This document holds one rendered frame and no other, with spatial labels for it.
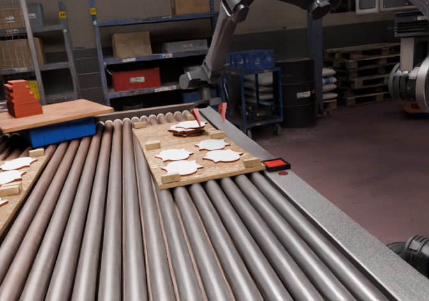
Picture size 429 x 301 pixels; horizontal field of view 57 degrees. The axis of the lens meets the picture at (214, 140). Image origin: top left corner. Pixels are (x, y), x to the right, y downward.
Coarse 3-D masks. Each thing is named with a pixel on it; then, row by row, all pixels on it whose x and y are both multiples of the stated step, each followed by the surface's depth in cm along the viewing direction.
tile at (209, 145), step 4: (204, 140) 160; (208, 140) 159; (212, 140) 159; (216, 140) 158; (220, 140) 158; (224, 140) 159; (196, 144) 155; (200, 144) 155; (204, 144) 154; (208, 144) 154; (212, 144) 153; (216, 144) 153; (220, 144) 152; (224, 144) 152; (228, 144) 152; (200, 148) 150; (204, 148) 149; (208, 148) 149; (212, 148) 148; (216, 148) 148; (220, 148) 148; (224, 148) 150
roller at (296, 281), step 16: (176, 112) 232; (224, 192) 120; (240, 192) 114; (240, 208) 105; (256, 224) 94; (256, 240) 92; (272, 240) 86; (272, 256) 82; (288, 256) 80; (288, 272) 75; (288, 288) 74; (304, 288) 70
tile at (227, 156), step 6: (216, 150) 145; (222, 150) 144; (228, 150) 144; (210, 156) 139; (216, 156) 138; (222, 156) 138; (228, 156) 137; (234, 156) 137; (216, 162) 133; (222, 162) 134; (228, 162) 133
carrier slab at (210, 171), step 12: (180, 144) 160; (192, 144) 159; (192, 156) 144; (204, 156) 142; (240, 156) 139; (252, 156) 138; (156, 168) 134; (204, 168) 130; (216, 168) 129; (228, 168) 128; (240, 168) 127; (252, 168) 127; (264, 168) 128; (156, 180) 123; (180, 180) 121; (192, 180) 122; (204, 180) 123
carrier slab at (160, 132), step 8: (192, 120) 202; (200, 120) 200; (136, 128) 195; (144, 128) 193; (152, 128) 192; (160, 128) 190; (168, 128) 189; (208, 128) 182; (136, 136) 180; (144, 136) 178; (152, 136) 176; (160, 136) 175; (168, 136) 174; (176, 136) 173; (192, 136) 170; (200, 136) 169; (208, 136) 168; (144, 144) 165; (168, 144) 162; (176, 144) 161
